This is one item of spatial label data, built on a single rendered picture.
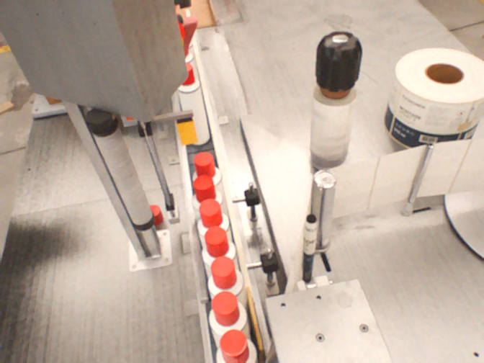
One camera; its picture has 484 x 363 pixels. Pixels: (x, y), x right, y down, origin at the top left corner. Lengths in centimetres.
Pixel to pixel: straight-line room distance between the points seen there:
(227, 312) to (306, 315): 11
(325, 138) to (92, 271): 55
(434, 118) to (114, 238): 73
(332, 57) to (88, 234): 63
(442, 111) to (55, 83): 73
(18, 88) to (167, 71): 277
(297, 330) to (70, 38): 37
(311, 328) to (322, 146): 51
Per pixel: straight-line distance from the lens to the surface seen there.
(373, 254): 85
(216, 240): 61
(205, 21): 164
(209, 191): 67
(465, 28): 342
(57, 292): 95
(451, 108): 96
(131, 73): 45
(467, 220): 93
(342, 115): 86
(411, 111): 98
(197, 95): 95
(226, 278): 58
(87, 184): 111
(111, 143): 52
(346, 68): 80
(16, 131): 287
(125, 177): 57
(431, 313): 81
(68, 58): 49
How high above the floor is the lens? 158
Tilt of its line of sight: 48 degrees down
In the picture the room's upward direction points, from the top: 7 degrees counter-clockwise
